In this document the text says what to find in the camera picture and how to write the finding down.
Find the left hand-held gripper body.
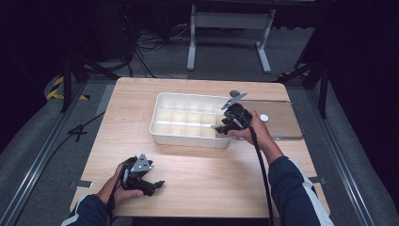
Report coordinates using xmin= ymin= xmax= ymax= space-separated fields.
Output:
xmin=120 ymin=153 xmax=157 ymax=198

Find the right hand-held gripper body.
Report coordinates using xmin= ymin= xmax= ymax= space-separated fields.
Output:
xmin=220 ymin=91 xmax=254 ymax=136

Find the white divided storage box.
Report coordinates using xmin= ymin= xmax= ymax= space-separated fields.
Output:
xmin=149 ymin=91 xmax=233 ymax=150

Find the person's right hand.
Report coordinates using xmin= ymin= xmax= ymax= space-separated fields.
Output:
xmin=228 ymin=109 xmax=278 ymax=158

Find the person's left hand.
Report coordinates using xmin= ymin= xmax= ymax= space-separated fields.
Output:
xmin=97 ymin=163 xmax=145 ymax=207

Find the transparent box lid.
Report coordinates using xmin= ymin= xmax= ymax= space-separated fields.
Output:
xmin=232 ymin=99 xmax=305 ymax=141

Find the black metal stand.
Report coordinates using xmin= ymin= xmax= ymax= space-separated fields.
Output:
xmin=275 ymin=57 xmax=331 ymax=120
xmin=60 ymin=51 xmax=120 ymax=113

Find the yellow black hazard tape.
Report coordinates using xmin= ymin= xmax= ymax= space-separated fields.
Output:
xmin=45 ymin=75 xmax=90 ymax=102

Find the left hand-held gripper cable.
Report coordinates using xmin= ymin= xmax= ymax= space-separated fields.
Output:
xmin=105 ymin=168 xmax=127 ymax=226

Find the hand-held gripper cable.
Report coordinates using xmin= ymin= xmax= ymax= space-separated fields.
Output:
xmin=105 ymin=168 xmax=127 ymax=226
xmin=230 ymin=112 xmax=275 ymax=226

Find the right hand-held gripper cable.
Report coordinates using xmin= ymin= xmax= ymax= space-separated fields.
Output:
xmin=230 ymin=112 xmax=275 ymax=226

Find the thin black floor cable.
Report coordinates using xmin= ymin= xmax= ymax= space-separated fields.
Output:
xmin=46 ymin=110 xmax=106 ymax=164

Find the white metal table frame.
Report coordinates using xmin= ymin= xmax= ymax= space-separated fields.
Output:
xmin=186 ymin=4 xmax=278 ymax=75

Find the aluminium floor rail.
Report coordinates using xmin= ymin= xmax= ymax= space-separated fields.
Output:
xmin=0 ymin=82 xmax=88 ymax=226
xmin=304 ymin=89 xmax=375 ymax=226

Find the bundle of black floor cables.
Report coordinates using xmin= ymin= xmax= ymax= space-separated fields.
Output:
xmin=124 ymin=26 xmax=191 ymax=78

